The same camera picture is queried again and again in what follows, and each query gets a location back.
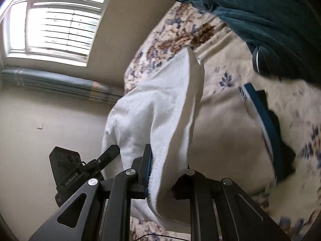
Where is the white cloth garment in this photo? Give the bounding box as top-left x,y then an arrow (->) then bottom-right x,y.
102,47 -> 204,233

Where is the stack of folded clothes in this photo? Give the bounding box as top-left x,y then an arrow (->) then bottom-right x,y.
238,83 -> 296,183

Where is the floral and checked fleece blanket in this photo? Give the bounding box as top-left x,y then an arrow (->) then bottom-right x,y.
124,3 -> 320,240

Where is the teal striped curtain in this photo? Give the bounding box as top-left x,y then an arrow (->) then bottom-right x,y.
1,67 -> 124,104

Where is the white framed window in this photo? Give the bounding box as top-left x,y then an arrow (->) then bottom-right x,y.
1,0 -> 110,67

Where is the dark teal velvet garment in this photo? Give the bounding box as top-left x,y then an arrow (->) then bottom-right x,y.
175,0 -> 320,84

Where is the black cable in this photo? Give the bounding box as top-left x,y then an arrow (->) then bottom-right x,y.
131,233 -> 191,241

